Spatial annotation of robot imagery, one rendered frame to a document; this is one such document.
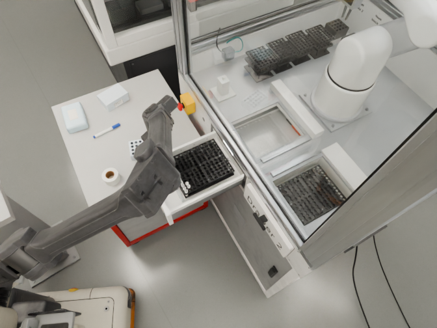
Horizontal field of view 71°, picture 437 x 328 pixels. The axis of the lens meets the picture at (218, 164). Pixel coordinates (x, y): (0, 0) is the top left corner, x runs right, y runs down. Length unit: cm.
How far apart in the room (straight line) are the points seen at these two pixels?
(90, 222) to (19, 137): 217
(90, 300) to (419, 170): 159
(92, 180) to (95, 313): 69
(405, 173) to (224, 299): 157
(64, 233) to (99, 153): 84
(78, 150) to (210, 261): 104
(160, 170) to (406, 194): 45
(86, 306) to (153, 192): 127
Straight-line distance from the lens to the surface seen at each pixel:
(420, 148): 55
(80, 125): 160
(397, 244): 240
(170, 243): 207
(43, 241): 77
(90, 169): 149
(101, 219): 65
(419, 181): 58
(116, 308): 178
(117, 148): 152
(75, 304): 184
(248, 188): 119
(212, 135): 135
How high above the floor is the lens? 199
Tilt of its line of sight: 60 degrees down
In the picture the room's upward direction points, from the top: 3 degrees clockwise
